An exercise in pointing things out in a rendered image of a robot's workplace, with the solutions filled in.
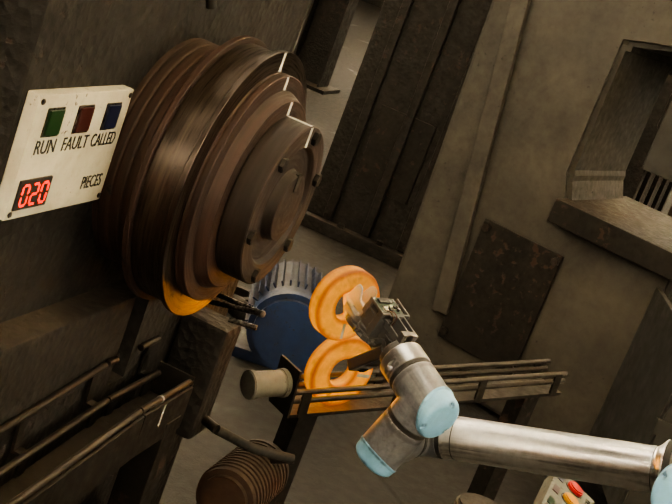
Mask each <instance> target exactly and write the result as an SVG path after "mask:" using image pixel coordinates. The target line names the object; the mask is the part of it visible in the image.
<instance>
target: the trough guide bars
mask: <svg viewBox="0 0 672 504"><path fill-rule="evenodd" d="M549 363H551V360H550V359H535V360H518V361H501V362H484V363H467V364H450V365H433V366H434V367H435V369H436V370H437V371H439V370H454V369H459V371H458V372H443V373H439V375H440V376H441V378H447V377H456V379H443V381H444V382H445V384H446V385H449V384H456V385H457V384H463V383H477V382H479V384H478V385H466V386H452V387H448V388H450V389H451V391H452V392H457V391H470V390H476V393H475V396H474V403H480V402H481V400H482V398H483V395H484V392H485V389H496V388H509V387H522V386H535V385H548V384H552V385H551V387H550V390H549V393H550V394H549V397H550V396H555V395H556V393H557V390H558V387H559V384H561V383H565V379H564V378H562V376H567V375H568V372H567V371H559V372H544V373H539V371H547V370H548V366H541V365H542V364H549ZM518 365H534V366H533V367H521V368H505V369H489V370H474V371H467V369H470V368H486V367H502V366H518ZM344 372H345V371H332V372H331V373H330V377H340V376H341V375H342V374H343V373H344ZM521 372H531V373H530V374H515V375H501V376H486V377H472V378H465V376H476V375H491V374H506V373H521ZM375 374H376V376H375V377H370V379H369V380H368V382H367V383H373V382H374V383H373V384H370V385H355V386H341V387H326V388H312V389H297V392H296V396H297V395H302V397H301V398H295V399H294V403H293V404H299V407H298V411H297V414H298V415H297V418H306V415H307V412H308V408H309V405H310V403H315V402H328V401H341V400H354V399H367V398H380V397H393V398H392V401H391V404H392V402H393V401H394V400H395V399H396V398H397V397H396V395H395V393H394V392H393V391H384V392H371V393H357V394H344V395H330V396H317V397H312V394H325V393H338V392H352V391H366V390H373V391H374V390H381V389H391V387H390V385H389V383H384V384H382V383H383V382H388V381H387V380H386V378H385V377H384V375H383V374H382V372H381V370H380V369H373V371H372V374H371V375H375ZM546 377H554V379H547V380H533V381H520V382H506V383H493V384H487V383H488V382H490V381H504V380H518V379H537V378H546ZM391 404H390V405H391Z"/></svg>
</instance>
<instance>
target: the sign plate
mask: <svg viewBox="0 0 672 504"><path fill-rule="evenodd" d="M133 91H134V90H133V89H132V88H130V87H127V86H125V85H111V86H93V87H75V88H57V89H39V90H29V91H28V94H27V97H26V101H25V104H24V107H23V111H22V114H21V117H20V121H19V124H18V128H17V131H16V134H15V138H14V141H13V145H12V148H11V151H10V155H9V158H8V161H7V165H6V168H5V172H4V175H3V178H2V182H1V185H0V220H2V221H6V220H10V219H14V218H19V217H23V216H27V215H32V214H36V213H40V212H45V211H49V210H54V209H58V208H62V207H67V206H71V205H75V204H80V203H84V202H89V201H93V200H97V199H99V197H100V196H101V191H102V188H103V185H104V181H105V178H106V175H107V172H108V169H109V166H110V163H111V160H112V156H113V153H114V150H115V147H116V144H117V141H118V138H119V134H120V131H121V128H122V125H123V122H124V119H125V116H126V113H127V109H128V106H129V103H130V100H131V98H132V96H133ZM110 105H122V108H121V111H120V114H119V118H118V121H117V124H116V127H115V128H108V129H102V127H103V124H104V120H105V117H106V114H107V111H108V108H109V106H110ZM86 107H95V111H94V114H93V117H92V120H91V123H90V127H89V130H88V131H84V132H74V129H75V126H76V123H77V120H78V116H79V113H80V110H81V108H86ZM63 109H64V110H66V112H65V115H64V119H63V122H62V125H61V128H60V132H59V134H58V135H51V136H43V134H44V131H45V127H46V124H47V121H48V117H49V114H50V111H52V110H63ZM45 181H49V183H50V185H49V188H48V190H46V189H47V186H48V183H45V184H44V182H45ZM38 182H40V184H41V185H40V189H39V192H37V190H38V186H39V185H35V183H38ZM27 184H30V186H31V189H30V192H29V194H27V193H28V190H29V187H25V185H27ZM42 184H44V186H43V190H42V191H41V187H42ZM23 187H25V190H24V193H23V195H21V194H22V190H23ZM35 192H37V194H36V195H32V193H35ZM46 192H47V194H46V198H45V200H43V199H44V195H45V193H46ZM39 194H41V196H40V199H39V201H42V200H43V203H39V204H38V202H39V201H38V197H39ZM27 196H28V199H27V202H26V204H24V203H25V199H26V197H27ZM30 196H32V197H31V200H30V203H32V202H34V204H33V205H29V203H28V201H29V198H30ZM20 198H22V199H21V203H20V205H23V204H24V207H20V208H19V206H18V204H19V200H20Z"/></svg>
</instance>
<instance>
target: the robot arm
mask: <svg viewBox="0 0 672 504"><path fill-rule="evenodd" d="M376 295H377V289H376V287H375V286H370V287H369V288H368V289H367V290H365V291H364V292H363V286H362V285H361V284H358V285H357V286H356V287H355V288H354V289H353V290H352V291H351V292H348V293H346V294H344V295H343V306H344V307H343V311H344V316H345V319H346V321H347V323H348V324H349V325H350V327H351V328H352V329H353V331H354V332H355V333H356V334H357V335H358V337H359V338H360V339H361V340H362V341H364V342H366V343H367V344H369V346H370V347H376V348H374V349H371V350H369V351H366V352H364V353H361V354H358V355H356V356H354V357H352V358H349V359H348V360H347V364H348V370H349V371H358V372H366V371H367V370H370V369H372V368H375V367H378V366H380V370H381V372H382V374H383V375H384V377H385V378H386V380H387V381H388V383H389V385H390V387H391V389H392V390H393V392H394V393H395V395H396V397H397V398H396V399H395V400H394V401H393V402H392V404H391V405H390V406H389V407H388V408H387V409H386V410H385V411H384V413H383V414H382V415H381V416H380V417H379V418H378V419H377V420H376V422H375V423H374V424H373V425H372V426H371V427H370V428H369V429H368V431H367V432H366V433H365V434H364V435H362V436H361V439H360V440H359V441H358V442H357V444H356V452H357V454H358V456H359V458H360V459H361V461H362V462H363V463H364V464H365V465H366V467H368V468H369V469H370V470H371V471H372V472H374V473H375V474H377V475H379V476H381V477H389V476H391V475H392V474H393V473H395V472H396V470H397V469H398V467H399V466H400V465H401V464H403V463H404V462H407V461H410V460H412V459H415V458H417V457H420V456H426V457H432V458H438V459H444V460H447V459H452V460H458V461H464V462H470V463H476V464H482V465H487V466H493V467H499V468H505V469H511V470H517V471H523V472H529V473H535V474H541V475H547V476H553V477H559V478H565V479H571V480H577V481H583V482H589V483H595V484H601V485H607V486H613V487H618V488H624V489H630V490H636V491H642V492H648V493H651V504H672V439H669V440H667V441H666V442H665V443H664V444H662V445H660V446H655V445H648V444H642V443H635V442H628V441H622V440H615V439H608V438H601V437H595V436H588V435H581V434H575V433H568V432H561V431H555V430H548V429H541V428H534V427H528V426H521V425H514V424H508V423H501V422H494V421H488V420H481V419H474V418H468V417H461V416H458V414H459V405H458V402H457V401H456V399H455V397H454V394H453V392H452V391H451V389H450V388H448V387H447V385H446V384H445V382H444V381H443V379H442V378H441V376H440V375H439V373H438V372H437V370H436V369H435V367H434V366H433V365H432V363H431V361H430V359H429V358H428V356H427V355H426V353H425V352H424V351H423V349H422V348H421V346H420V345H419V344H418V343H415V341H416V340H417V338H418V336H417V334H416V333H415V331H414V330H413V329H412V327H411V326H410V324H409V323H408V321H407V320H408V319H409V318H410V315H409V314H408V312H407V311H406V309H405V308H404V307H403V305H402V304H401V302H400V301H399V299H396V301H394V299H388V298H378V297H376ZM398 305H400V306H401V308H402V309H403V311H404V312H405V313H404V314H403V312H402V311H401V309H400V308H399V307H398Z"/></svg>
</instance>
